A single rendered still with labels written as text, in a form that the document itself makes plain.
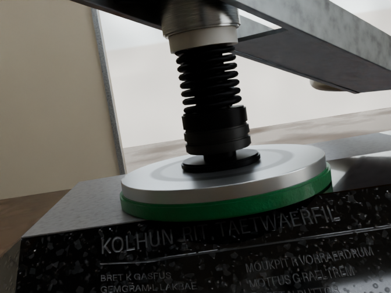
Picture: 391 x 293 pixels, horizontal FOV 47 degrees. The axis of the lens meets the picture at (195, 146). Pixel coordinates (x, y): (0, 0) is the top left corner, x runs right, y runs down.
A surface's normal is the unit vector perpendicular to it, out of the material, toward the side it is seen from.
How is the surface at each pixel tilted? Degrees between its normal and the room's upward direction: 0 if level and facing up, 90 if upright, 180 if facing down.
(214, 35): 90
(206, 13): 90
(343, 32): 90
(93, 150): 90
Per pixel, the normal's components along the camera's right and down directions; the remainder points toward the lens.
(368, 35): 0.69, -0.01
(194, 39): -0.30, 0.17
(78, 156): 0.03, 0.13
